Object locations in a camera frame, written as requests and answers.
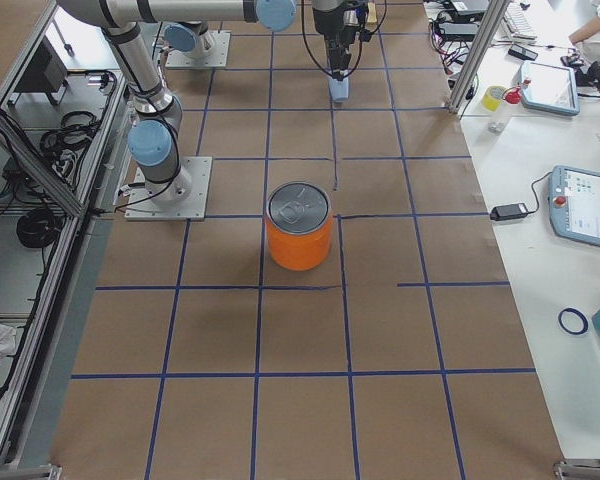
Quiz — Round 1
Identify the blue tape ring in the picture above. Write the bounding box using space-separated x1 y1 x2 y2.
558 307 590 336

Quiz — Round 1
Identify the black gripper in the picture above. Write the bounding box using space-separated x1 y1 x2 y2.
312 0 363 80

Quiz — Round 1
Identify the wooden cup rack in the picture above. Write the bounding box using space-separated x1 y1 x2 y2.
366 1 378 25

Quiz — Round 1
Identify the black smartphone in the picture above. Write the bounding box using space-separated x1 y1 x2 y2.
507 44 538 61

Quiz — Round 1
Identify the aluminium frame post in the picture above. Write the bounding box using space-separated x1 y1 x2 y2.
447 0 509 114

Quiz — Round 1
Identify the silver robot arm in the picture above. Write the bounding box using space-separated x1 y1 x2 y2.
59 1 298 208
164 21 215 59

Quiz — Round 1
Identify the far teach pendant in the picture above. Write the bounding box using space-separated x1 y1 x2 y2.
518 60 580 116

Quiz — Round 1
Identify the light blue plastic cup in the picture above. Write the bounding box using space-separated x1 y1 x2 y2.
328 77 350 103

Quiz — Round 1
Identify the large orange can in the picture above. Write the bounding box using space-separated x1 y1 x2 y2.
266 181 333 271

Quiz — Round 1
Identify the yellow tape roll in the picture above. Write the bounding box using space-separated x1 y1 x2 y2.
481 85 507 112

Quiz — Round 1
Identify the black power adapter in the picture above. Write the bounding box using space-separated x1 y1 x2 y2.
489 203 529 222

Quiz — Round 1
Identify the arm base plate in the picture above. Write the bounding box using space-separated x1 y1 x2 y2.
124 157 212 221
164 25 231 70

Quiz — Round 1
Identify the near teach pendant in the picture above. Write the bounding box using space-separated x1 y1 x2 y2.
548 165 600 247

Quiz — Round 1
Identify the teach pendant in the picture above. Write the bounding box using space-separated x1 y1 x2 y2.
518 60 580 116
548 165 600 247

